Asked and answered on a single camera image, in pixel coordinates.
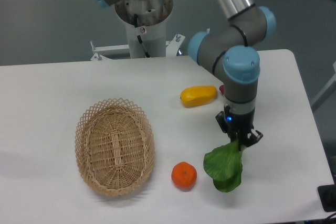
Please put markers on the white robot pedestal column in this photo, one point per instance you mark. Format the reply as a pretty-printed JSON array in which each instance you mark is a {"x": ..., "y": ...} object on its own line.
[{"x": 144, "y": 19}]

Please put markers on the orange tangerine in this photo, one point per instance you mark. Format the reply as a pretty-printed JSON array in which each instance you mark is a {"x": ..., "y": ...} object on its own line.
[{"x": 184, "y": 175}]

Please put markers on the purple-red sweet potato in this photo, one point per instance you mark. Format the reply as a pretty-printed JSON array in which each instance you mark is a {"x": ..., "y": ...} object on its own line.
[{"x": 221, "y": 88}]

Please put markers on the white table leg right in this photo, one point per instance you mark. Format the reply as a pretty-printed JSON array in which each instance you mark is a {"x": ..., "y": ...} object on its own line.
[{"x": 324, "y": 93}]

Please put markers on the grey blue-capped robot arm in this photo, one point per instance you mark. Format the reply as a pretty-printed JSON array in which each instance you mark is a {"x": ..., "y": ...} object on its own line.
[{"x": 230, "y": 56}]

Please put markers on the white metal base frame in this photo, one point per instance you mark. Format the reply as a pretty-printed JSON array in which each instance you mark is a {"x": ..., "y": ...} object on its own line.
[{"x": 156, "y": 47}]

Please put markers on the green leafy vegetable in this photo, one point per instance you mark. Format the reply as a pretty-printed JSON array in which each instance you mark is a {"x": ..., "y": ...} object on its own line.
[{"x": 224, "y": 165}]

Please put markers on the yellow mango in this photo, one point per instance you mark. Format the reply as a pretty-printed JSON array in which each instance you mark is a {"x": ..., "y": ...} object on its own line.
[{"x": 198, "y": 95}]

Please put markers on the black device at table edge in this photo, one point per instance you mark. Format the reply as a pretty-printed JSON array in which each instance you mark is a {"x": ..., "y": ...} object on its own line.
[{"x": 327, "y": 197}]

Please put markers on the woven wicker basket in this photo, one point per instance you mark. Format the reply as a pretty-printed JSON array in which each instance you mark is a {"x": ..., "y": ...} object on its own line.
[{"x": 114, "y": 147}]

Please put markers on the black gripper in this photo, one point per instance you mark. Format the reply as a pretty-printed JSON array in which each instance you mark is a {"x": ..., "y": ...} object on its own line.
[{"x": 239, "y": 126}]

